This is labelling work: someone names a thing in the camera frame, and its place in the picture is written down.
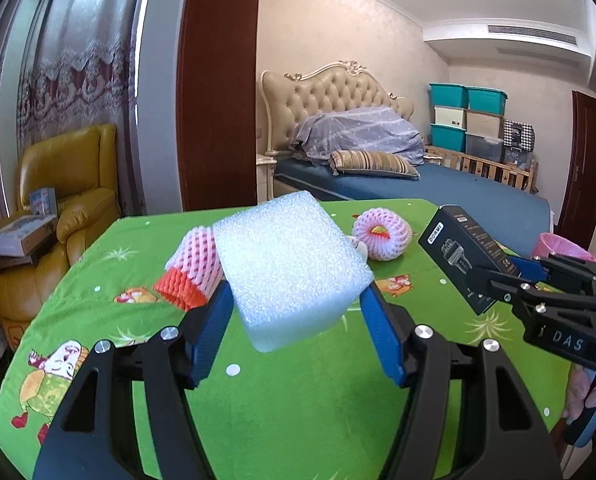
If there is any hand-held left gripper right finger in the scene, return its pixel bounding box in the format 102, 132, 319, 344
360, 282, 564, 480

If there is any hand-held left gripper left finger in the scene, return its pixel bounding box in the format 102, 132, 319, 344
33, 280, 236, 480

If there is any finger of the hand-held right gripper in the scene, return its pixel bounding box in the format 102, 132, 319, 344
508, 254, 596, 293
470, 266, 596, 313

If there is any pink lined waste bin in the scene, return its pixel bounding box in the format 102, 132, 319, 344
532, 232, 596, 263

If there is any black product box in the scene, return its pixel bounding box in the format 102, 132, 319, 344
418, 205, 521, 317

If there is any white foam block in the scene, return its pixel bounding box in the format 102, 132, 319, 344
212, 190, 374, 353

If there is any person's right hand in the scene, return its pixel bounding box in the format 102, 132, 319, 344
563, 365, 596, 421

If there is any pink and orange foam net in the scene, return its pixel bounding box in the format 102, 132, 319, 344
153, 226, 224, 310

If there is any pink net wrapped fruit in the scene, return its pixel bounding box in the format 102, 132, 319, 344
352, 210, 413, 261

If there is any blue bed mattress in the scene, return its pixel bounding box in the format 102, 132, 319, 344
273, 157, 551, 256

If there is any green printed tablecloth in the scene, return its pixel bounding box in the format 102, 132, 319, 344
0, 199, 579, 480

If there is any brown wooden door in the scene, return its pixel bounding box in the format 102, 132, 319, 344
558, 89, 596, 261

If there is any black white checkered bag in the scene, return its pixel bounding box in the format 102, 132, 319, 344
502, 119, 536, 153

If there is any white nightstand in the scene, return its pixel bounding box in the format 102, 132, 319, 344
255, 152, 278, 206

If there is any brown striped pillow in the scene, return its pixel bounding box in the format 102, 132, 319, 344
328, 150, 421, 181

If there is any stack of plastic storage boxes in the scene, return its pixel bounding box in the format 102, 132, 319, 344
428, 82, 509, 163

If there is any brown flat box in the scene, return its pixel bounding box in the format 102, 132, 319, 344
0, 245, 59, 268

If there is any blue striped quilt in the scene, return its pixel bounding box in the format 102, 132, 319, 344
290, 106, 426, 168

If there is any colourful picture box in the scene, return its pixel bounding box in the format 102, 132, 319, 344
28, 187, 59, 218

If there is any white cardboard box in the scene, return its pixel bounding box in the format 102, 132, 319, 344
0, 214, 59, 257

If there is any yellow leather armchair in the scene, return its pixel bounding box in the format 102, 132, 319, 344
0, 124, 120, 351

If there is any white air conditioner vent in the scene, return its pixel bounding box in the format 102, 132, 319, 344
423, 19, 594, 61

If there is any brown wooden door panel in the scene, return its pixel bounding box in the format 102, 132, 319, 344
178, 0, 263, 211

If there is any beige tufted headboard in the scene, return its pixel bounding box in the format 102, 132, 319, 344
260, 59, 416, 156

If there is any patterned lace curtain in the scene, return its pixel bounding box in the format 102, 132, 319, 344
0, 0, 151, 241

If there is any wooden crib rail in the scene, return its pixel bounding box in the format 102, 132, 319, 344
425, 145, 539, 193

